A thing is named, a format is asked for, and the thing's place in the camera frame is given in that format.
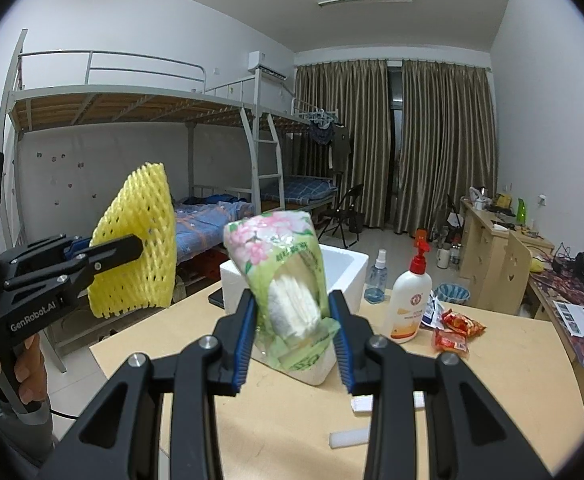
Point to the orange container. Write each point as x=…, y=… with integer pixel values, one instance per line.
x=420, y=234

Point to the blue patterned basin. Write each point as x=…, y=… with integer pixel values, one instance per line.
x=452, y=294

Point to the white foam box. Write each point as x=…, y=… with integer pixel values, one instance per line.
x=347, y=270

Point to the light wooden desk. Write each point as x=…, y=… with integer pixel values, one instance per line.
x=481, y=245

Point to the blue and white packet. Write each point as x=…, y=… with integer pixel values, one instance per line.
x=430, y=312

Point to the ceiling tube light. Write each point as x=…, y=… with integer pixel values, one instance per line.
x=365, y=1

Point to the white air conditioner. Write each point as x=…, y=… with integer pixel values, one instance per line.
x=267, y=65

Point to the black folding chair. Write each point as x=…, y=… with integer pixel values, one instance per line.
x=344, y=205
x=452, y=215

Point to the blue plaid bedding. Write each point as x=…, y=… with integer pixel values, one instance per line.
x=302, y=187

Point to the group of small wall stickers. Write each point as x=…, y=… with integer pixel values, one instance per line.
x=39, y=155

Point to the printed paper sheet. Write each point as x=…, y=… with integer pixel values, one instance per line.
x=581, y=320

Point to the blue patterned quilt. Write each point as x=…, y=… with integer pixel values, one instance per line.
x=207, y=225

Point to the short white metal bunk bed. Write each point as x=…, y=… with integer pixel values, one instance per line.
x=292, y=122

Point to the clear blue spray bottle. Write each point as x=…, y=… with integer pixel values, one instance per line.
x=375, y=285

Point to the person's left forearm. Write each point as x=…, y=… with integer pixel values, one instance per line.
x=7, y=430

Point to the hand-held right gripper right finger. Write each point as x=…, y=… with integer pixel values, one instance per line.
x=339, y=350

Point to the green floral tissue pack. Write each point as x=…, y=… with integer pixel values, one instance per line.
x=272, y=260

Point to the green plastic bottle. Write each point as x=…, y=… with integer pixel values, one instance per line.
x=522, y=212

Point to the white foam sheet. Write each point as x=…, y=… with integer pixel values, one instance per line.
x=349, y=439
x=361, y=404

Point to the yellow foam net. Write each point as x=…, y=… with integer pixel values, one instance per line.
x=142, y=285

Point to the black smartphone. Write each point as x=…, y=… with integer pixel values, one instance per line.
x=216, y=299

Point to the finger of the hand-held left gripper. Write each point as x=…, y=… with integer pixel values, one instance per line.
x=117, y=251
x=78, y=249

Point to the yellow box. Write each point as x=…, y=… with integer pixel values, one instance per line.
x=504, y=201

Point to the white metal ladder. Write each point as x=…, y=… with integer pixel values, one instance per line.
x=268, y=141

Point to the brown curtain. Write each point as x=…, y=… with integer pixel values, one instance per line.
x=446, y=150
x=342, y=145

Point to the red storage under bed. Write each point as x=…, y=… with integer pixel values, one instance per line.
x=204, y=266

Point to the dark hanging clothes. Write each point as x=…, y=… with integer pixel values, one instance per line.
x=329, y=142

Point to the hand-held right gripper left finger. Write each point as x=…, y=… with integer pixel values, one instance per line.
x=244, y=345

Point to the wooden chair with face cutout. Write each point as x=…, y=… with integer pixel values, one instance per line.
x=516, y=270

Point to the white mug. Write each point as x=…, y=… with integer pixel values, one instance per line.
x=442, y=256

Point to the light blue clothes hanger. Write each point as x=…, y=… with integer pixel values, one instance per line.
x=322, y=116

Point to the long white metal bunk bed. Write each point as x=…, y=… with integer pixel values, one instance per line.
x=122, y=105

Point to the white lotion pump bottle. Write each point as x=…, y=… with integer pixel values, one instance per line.
x=409, y=310

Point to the person's left hand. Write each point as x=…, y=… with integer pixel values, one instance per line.
x=31, y=365

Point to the white kettle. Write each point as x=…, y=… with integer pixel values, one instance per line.
x=479, y=199

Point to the yellow cloth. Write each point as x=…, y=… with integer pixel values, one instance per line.
x=536, y=264

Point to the red snack packet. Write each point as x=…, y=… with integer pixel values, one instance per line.
x=450, y=342
x=464, y=324

